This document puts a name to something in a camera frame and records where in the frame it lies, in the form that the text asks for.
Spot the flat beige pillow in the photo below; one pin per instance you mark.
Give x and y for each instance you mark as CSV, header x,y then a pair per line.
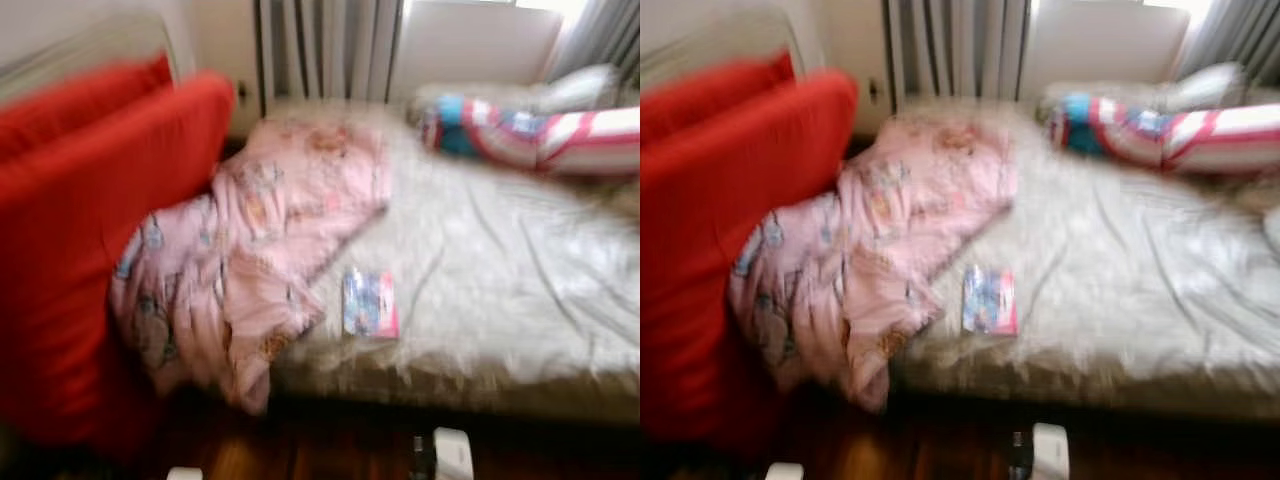
x,y
480,98
1110,95

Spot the pink cartoon print blanket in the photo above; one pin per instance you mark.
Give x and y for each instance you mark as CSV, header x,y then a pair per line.
x,y
260,230
880,230

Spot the black wall socket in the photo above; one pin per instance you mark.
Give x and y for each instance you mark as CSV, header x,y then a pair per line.
x,y
242,94
874,90

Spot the pale green quilted mattress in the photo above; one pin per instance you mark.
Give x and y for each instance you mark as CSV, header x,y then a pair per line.
x,y
90,45
720,40

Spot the crumpled beige pillow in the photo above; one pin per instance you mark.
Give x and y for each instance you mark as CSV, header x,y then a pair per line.
x,y
1210,85
585,88

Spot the large red cushion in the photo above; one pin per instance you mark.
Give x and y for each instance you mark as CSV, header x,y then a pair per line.
x,y
700,260
710,95
70,100
70,260

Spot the red white blue bolster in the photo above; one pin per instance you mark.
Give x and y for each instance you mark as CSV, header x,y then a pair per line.
x,y
540,135
1170,135

